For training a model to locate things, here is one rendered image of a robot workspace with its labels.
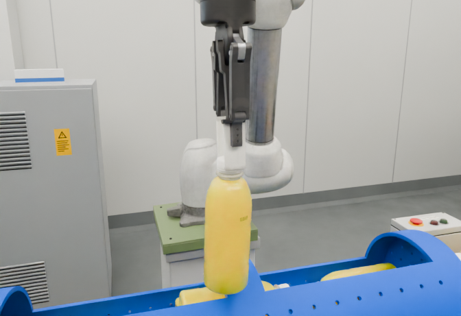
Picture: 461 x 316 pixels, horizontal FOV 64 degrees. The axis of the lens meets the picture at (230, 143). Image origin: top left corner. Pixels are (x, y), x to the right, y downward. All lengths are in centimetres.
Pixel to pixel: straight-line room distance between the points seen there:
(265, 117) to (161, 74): 230
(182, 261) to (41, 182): 118
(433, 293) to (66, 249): 198
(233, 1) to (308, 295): 48
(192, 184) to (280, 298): 68
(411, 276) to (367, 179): 375
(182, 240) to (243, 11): 86
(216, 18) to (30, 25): 300
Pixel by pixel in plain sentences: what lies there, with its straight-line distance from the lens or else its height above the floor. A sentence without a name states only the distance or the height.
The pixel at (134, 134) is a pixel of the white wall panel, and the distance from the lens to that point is 345.
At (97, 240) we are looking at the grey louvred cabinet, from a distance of 237.
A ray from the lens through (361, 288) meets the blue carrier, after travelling 73.
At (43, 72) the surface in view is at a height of 151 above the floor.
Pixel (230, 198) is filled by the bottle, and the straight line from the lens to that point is 53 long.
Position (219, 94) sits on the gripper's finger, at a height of 155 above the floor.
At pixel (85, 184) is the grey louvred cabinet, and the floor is 90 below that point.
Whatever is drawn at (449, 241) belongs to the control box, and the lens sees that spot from 134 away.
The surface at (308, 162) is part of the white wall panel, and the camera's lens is 403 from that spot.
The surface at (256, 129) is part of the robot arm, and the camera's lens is 120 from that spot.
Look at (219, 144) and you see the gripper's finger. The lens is 56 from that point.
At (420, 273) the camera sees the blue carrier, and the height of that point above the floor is 121.
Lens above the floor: 160
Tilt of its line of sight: 13 degrees down
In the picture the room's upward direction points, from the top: straight up
